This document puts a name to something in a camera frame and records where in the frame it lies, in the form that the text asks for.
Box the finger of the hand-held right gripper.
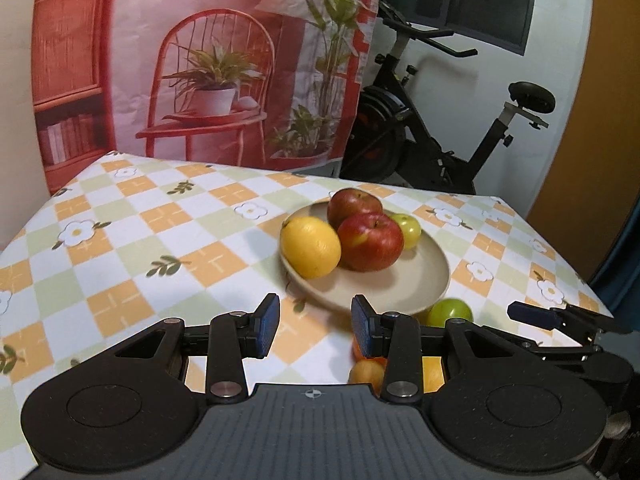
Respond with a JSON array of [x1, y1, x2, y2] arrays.
[[506, 301, 633, 343], [517, 335, 601, 363]]

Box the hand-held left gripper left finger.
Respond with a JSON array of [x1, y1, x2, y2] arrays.
[[114, 292, 281, 406]]

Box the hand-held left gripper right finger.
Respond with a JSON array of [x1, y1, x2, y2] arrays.
[[351, 294, 531, 406]]

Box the small yellow-orange fruit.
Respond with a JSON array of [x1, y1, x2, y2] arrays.
[[348, 359, 387, 391]]

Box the beige oval plate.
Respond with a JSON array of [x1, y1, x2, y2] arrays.
[[279, 199, 451, 317]]

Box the green apple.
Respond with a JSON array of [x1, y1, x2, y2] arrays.
[[390, 212, 422, 251], [426, 298, 474, 328]]

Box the small yellow lemon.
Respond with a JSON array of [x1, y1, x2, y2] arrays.
[[280, 216, 342, 281]]

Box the bright red apple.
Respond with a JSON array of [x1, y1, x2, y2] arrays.
[[337, 212, 405, 272]]

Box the dark red apple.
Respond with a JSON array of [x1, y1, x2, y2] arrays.
[[327, 187, 385, 231]]

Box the checked floral tablecloth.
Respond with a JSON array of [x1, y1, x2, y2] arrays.
[[0, 150, 616, 461]]

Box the orange wooden panel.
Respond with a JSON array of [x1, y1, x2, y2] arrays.
[[525, 0, 640, 286]]

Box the black exercise bike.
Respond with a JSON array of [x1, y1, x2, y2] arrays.
[[340, 0, 557, 196]]

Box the dark window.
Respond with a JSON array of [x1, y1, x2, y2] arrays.
[[400, 0, 538, 56]]

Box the printed pink backdrop cloth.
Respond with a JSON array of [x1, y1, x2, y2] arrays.
[[31, 0, 386, 196]]

